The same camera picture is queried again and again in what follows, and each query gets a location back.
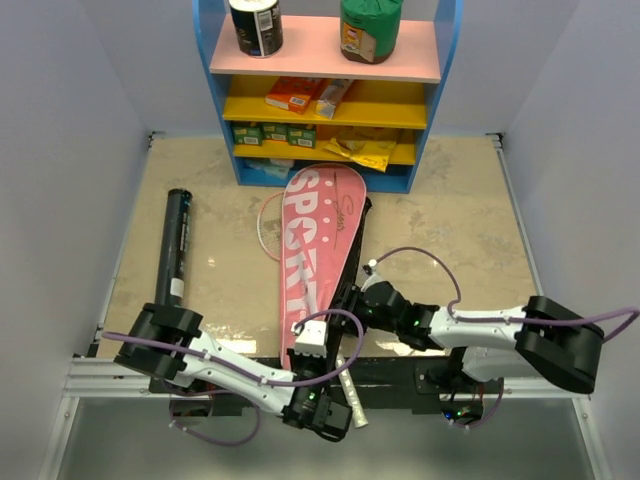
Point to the blue shelf unit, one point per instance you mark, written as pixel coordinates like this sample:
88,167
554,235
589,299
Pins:
360,88

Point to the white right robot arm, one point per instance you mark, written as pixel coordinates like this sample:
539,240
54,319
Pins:
539,339

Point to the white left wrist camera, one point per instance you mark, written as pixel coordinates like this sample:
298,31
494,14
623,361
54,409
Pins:
310,338

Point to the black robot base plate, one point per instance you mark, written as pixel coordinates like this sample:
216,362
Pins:
382,383

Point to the pink sport racket bag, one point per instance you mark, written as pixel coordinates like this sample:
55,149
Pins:
322,207

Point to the teal tissue pack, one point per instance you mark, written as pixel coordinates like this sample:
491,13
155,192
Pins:
272,167

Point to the black shuttlecock tube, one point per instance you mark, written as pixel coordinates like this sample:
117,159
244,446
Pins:
170,278

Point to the pink badminton racket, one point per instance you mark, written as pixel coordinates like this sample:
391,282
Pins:
269,226

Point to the green wrapped jar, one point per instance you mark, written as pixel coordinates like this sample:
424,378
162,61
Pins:
369,29

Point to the yellow snack bag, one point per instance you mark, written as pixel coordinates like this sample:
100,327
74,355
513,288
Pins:
370,153

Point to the green box left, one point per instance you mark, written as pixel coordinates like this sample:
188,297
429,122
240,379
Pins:
247,133

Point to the green box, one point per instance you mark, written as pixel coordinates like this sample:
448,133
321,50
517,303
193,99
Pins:
275,131
247,133
302,135

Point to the green box right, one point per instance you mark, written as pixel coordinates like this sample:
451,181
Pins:
302,135

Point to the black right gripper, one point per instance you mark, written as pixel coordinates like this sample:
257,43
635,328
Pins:
350,325

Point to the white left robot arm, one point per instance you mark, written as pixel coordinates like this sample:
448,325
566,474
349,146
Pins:
166,343

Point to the orange box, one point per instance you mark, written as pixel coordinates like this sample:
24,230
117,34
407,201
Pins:
293,94

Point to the brown snack packet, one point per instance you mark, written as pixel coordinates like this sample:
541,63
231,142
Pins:
332,96

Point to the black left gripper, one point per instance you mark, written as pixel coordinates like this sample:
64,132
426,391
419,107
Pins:
295,358

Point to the green box middle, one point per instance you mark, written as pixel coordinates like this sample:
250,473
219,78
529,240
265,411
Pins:
275,131

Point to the black white can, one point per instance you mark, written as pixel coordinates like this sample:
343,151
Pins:
258,26

